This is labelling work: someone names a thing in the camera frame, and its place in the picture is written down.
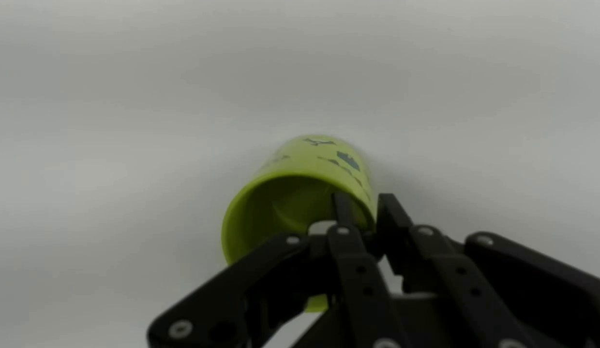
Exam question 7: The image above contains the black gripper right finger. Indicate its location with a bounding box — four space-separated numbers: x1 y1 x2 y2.
376 191 600 348

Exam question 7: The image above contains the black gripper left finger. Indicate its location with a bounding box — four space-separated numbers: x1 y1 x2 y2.
145 191 411 348

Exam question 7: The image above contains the green printed plastic cup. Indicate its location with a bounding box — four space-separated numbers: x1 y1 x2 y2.
219 133 380 315

